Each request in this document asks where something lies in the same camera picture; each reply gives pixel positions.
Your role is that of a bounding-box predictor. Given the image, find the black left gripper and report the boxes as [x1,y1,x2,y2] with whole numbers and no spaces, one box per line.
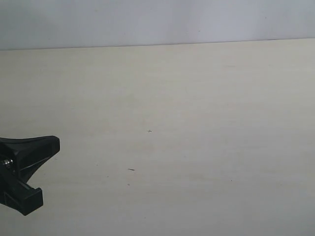
[0,136,60,216]

